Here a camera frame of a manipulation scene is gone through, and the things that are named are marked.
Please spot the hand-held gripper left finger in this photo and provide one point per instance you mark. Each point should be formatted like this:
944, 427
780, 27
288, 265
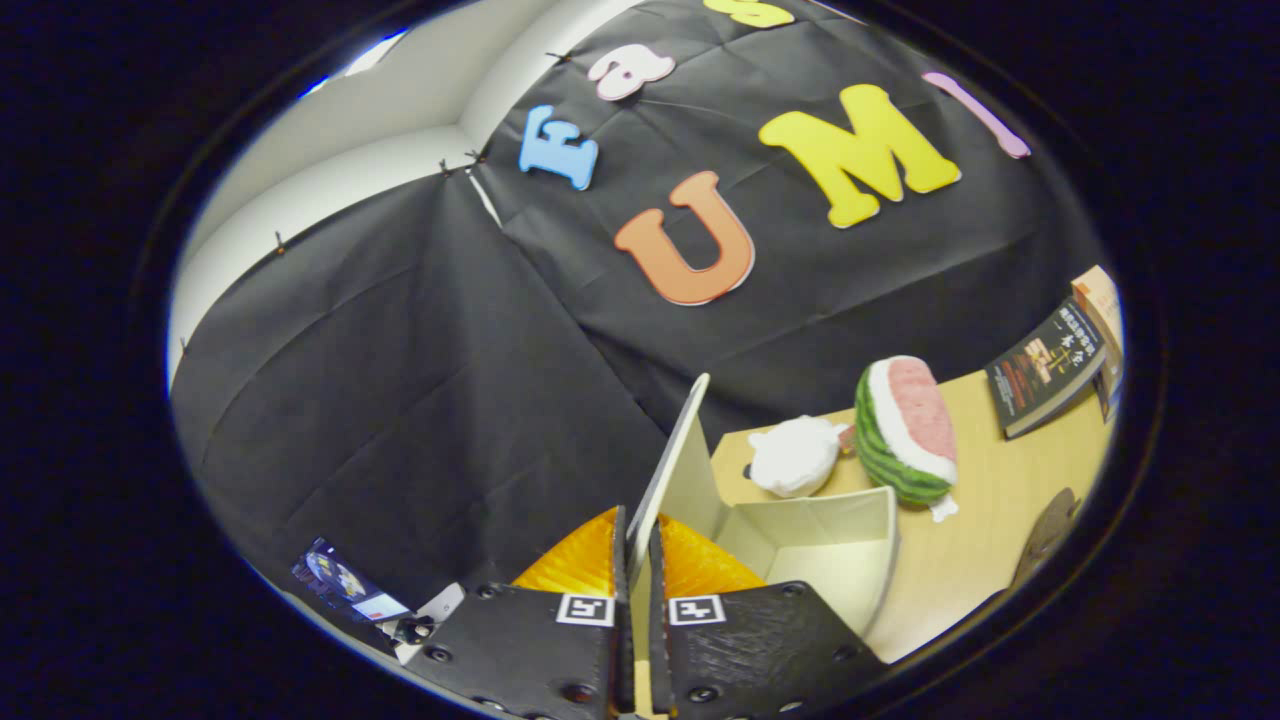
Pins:
622, 650

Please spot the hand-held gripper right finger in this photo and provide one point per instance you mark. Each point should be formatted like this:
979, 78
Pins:
658, 650

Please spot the beige storage box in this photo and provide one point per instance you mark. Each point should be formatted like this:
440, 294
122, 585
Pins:
800, 540

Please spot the brown fuzzy shoe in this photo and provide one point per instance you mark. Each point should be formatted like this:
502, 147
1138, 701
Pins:
1050, 530

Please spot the white plush toy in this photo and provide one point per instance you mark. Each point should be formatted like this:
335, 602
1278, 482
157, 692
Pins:
795, 455

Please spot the blue printed packet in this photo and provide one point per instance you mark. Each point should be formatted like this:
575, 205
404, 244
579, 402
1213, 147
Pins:
345, 583

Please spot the watermelon slice plush toy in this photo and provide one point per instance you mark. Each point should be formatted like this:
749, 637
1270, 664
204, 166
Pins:
905, 430

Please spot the black book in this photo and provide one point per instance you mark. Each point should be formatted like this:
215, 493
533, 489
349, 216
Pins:
1045, 365

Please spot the blue book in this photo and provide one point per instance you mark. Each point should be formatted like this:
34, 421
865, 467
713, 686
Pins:
1110, 395

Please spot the beige book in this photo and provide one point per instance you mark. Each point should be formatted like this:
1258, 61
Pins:
1100, 295

